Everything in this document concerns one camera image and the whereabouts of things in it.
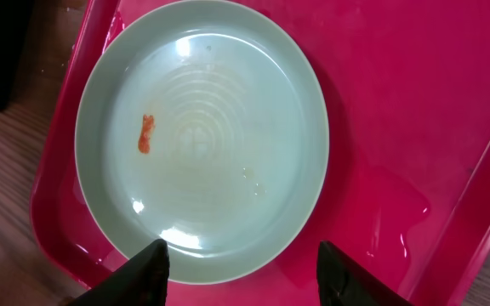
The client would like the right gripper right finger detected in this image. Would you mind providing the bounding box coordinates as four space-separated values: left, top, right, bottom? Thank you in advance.
316 241 412 306

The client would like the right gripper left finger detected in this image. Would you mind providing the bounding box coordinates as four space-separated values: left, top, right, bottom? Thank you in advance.
68 239 170 306

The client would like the red sauce stain bottom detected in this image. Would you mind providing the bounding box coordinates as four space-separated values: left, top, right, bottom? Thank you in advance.
138 115 156 154

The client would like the red plastic tray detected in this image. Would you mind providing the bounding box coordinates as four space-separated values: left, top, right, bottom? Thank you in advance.
29 0 490 306

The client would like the white plate bottom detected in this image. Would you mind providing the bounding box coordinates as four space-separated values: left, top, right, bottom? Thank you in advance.
75 1 329 285

